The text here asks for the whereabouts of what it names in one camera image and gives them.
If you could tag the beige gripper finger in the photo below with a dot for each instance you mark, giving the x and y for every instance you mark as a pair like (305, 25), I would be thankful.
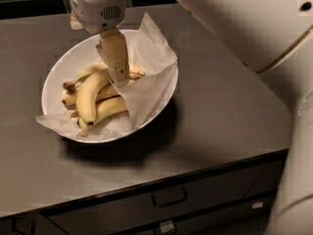
(112, 48)
(74, 23)

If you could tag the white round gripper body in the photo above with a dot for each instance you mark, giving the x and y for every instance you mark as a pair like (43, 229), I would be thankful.
(96, 12)

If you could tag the curved yellow banana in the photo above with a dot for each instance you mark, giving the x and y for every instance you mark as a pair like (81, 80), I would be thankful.
(98, 79)

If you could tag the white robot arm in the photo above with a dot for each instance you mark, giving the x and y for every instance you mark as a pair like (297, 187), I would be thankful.
(273, 39)

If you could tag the top rear yellow banana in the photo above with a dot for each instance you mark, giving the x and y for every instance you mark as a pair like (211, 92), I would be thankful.
(71, 86)

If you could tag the bottom yellow banana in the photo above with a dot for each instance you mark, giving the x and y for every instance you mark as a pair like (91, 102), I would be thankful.
(103, 110)

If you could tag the middle yellow banana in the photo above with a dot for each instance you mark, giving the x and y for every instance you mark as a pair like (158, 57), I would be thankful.
(106, 92)

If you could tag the white crinkled paper liner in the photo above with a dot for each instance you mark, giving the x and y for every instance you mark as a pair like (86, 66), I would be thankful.
(150, 82)

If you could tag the dark upper drawer front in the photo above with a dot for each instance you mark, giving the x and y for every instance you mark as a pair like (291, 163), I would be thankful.
(179, 205)

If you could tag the white label lower drawer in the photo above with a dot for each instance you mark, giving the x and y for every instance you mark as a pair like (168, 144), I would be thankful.
(167, 227)

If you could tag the small white drawer label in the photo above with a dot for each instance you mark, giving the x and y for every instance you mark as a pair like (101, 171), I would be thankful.
(258, 205)

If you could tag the black drawer handle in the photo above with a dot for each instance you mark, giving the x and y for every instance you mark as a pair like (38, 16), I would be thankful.
(169, 196)

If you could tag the dark left cabinet handle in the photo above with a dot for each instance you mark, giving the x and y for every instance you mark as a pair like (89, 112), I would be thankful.
(22, 226)

